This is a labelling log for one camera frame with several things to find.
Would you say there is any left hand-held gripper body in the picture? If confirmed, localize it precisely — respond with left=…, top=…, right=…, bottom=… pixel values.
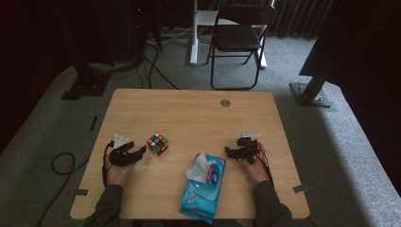
left=108, top=133, right=136, bottom=167

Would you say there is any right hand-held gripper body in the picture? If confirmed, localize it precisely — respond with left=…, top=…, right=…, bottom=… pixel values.
left=235, top=129, right=262, bottom=165

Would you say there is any multicoloured puzzle cube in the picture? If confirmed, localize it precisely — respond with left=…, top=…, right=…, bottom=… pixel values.
left=147, top=132, right=169, bottom=157

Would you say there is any white wet wipe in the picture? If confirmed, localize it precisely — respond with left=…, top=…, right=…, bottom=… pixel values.
left=183, top=151, right=218, bottom=184

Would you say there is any blue wet wipes pack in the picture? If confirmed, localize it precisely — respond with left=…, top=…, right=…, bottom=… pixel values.
left=179, top=151, right=227, bottom=225

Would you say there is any person's left hand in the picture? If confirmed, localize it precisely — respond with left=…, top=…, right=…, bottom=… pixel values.
left=105, top=153, right=136, bottom=188

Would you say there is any person's right hand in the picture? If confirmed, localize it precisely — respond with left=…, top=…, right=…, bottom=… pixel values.
left=239, top=141, right=271, bottom=184

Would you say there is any black stand base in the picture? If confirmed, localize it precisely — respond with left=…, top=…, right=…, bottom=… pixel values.
left=61, top=61, right=112, bottom=102

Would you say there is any black metal stand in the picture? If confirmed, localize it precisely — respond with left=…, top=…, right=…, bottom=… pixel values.
left=288, top=41, right=338, bottom=113

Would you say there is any black folding chair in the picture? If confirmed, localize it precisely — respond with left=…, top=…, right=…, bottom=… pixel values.
left=206, top=3, right=278, bottom=92

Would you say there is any dark curtain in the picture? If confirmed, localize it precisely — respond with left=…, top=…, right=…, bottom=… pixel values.
left=270, top=0, right=336, bottom=41

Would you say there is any left hand-held gripper cable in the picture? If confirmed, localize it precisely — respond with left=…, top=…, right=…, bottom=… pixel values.
left=100, top=140, right=115, bottom=189

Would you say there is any hand-held gripper cable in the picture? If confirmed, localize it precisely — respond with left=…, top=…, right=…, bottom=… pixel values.
left=241, top=138, right=275, bottom=190
left=100, top=140, right=115, bottom=189

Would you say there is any right hand-held gripper cable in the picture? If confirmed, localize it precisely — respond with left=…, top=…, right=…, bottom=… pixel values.
left=241, top=138, right=275, bottom=190

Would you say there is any black looped floor cable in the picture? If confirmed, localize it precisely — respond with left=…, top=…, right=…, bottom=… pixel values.
left=36, top=151, right=91, bottom=227

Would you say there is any white floor cable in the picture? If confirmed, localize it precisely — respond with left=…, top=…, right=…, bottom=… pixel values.
left=146, top=26, right=194, bottom=45

